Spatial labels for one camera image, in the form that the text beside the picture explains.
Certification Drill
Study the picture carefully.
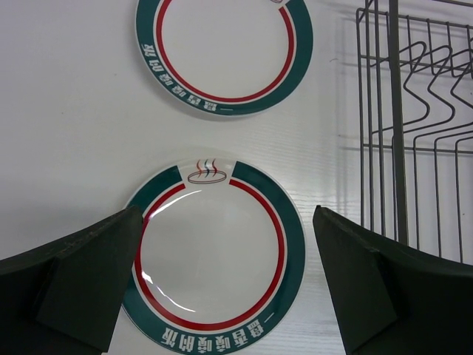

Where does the green red rimmed plate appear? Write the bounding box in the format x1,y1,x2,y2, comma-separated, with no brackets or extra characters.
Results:
123,158,306,354
135,1,313,117

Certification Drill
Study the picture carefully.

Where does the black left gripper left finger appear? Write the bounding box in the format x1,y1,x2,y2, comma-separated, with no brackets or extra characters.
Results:
1,206,143,354

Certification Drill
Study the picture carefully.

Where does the far green red rimmed plate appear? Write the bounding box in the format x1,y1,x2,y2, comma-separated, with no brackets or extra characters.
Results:
135,1,313,117

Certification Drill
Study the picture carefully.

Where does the grey wire dish rack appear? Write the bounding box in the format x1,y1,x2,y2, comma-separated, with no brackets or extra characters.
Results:
355,1,472,264

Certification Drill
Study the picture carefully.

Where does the near green red rimmed plate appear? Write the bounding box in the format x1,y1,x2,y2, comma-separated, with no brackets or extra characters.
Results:
123,158,306,354

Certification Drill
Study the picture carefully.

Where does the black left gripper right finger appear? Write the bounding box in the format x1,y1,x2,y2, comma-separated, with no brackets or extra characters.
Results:
313,206,472,354

